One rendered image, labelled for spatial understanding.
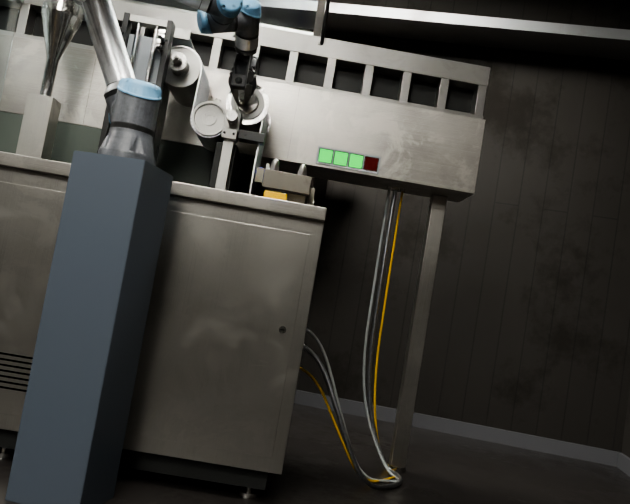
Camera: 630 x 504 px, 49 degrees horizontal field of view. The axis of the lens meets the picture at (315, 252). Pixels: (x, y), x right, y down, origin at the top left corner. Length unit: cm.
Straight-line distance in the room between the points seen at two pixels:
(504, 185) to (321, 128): 180
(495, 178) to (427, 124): 155
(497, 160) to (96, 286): 299
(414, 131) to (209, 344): 123
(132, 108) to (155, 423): 91
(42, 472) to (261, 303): 74
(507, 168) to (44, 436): 317
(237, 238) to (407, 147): 95
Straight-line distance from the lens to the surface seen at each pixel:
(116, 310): 182
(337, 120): 278
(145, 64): 243
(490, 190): 430
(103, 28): 214
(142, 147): 192
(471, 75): 292
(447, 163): 280
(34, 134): 264
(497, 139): 437
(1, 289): 225
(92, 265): 185
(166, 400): 214
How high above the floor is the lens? 61
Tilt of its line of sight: 4 degrees up
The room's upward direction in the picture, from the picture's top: 10 degrees clockwise
